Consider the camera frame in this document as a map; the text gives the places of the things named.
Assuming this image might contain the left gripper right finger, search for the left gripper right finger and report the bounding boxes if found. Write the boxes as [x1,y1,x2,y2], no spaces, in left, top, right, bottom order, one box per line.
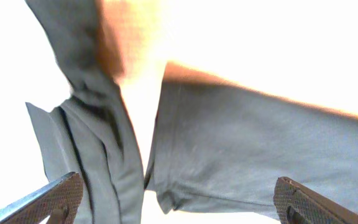
[273,177,358,224]

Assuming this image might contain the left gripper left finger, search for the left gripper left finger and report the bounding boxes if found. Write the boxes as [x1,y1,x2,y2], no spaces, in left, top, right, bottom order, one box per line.
[0,172,83,224]

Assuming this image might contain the black t-shirt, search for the black t-shirt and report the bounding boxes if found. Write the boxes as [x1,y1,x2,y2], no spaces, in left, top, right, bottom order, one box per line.
[27,0,358,223]

